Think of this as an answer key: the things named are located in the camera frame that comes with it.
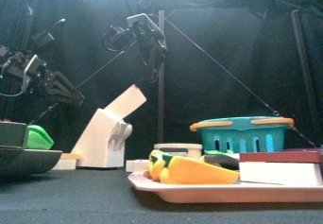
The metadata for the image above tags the white toy knife holder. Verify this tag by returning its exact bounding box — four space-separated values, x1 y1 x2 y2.
71 83 149 169

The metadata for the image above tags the green toy vegetable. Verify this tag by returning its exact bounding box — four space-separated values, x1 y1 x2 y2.
27 124 57 150

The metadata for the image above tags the dark grey bowl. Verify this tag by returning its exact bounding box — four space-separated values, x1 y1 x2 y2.
0 147 65 181

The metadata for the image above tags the small white toy block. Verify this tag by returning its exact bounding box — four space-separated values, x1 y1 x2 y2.
126 159 151 173

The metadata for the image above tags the white toy pot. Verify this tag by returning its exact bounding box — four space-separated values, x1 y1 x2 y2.
153 143 203 160

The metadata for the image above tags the yellow toy pepper half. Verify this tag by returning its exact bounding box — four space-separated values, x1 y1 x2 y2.
159 154 242 185
147 149 171 181

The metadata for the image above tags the teal basket with orange rim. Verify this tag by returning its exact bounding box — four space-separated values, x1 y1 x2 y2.
190 116 296 155

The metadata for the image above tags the dark toy eggplant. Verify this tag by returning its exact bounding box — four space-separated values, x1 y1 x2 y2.
203 153 242 171

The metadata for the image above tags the pink plastic tray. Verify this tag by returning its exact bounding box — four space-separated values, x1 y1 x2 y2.
127 170 323 204

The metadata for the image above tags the white block with maroon top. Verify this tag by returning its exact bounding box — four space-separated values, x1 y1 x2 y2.
238 151 323 187

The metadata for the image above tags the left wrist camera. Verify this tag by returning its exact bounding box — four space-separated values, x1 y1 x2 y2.
21 54 39 92

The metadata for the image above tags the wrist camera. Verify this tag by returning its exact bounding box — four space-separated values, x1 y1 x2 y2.
126 12 154 29
21 54 39 92

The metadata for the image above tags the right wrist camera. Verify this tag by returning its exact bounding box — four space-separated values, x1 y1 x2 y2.
126 12 154 29

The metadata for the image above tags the thin diagonal brace wire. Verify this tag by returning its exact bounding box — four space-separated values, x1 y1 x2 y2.
165 17 320 149
30 49 129 124

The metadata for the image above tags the black looped gripper cable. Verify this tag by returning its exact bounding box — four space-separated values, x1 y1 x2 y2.
103 25 130 53
0 66 29 98

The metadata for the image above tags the black vertical frame post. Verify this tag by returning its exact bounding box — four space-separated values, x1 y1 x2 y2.
290 9 318 142
158 9 167 145

